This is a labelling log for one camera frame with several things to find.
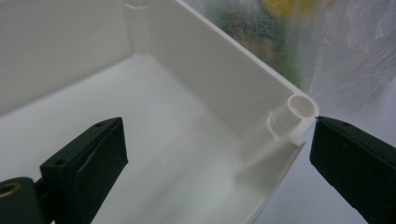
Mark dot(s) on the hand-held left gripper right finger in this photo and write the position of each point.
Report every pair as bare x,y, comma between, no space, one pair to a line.
358,165

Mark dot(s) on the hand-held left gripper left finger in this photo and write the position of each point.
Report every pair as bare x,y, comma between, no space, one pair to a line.
93,161

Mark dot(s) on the white plastic box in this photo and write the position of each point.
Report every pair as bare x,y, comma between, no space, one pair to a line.
171,140

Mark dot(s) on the clear plastic bag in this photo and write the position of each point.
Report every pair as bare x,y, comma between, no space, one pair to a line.
351,46

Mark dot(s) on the green seaweed packet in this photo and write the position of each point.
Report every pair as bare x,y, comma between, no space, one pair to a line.
258,31

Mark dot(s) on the yellow and black packet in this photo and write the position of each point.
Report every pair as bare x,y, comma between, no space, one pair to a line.
280,7

